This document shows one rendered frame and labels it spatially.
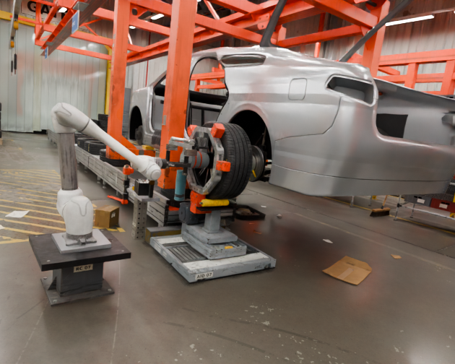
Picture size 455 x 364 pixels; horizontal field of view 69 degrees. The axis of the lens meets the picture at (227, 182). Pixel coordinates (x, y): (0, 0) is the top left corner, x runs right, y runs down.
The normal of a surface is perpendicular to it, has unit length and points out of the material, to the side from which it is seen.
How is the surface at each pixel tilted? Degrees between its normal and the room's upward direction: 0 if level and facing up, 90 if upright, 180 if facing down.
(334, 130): 90
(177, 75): 90
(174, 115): 90
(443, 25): 90
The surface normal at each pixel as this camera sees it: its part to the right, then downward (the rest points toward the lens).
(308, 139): -0.83, 0.00
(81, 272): 0.60, 0.20
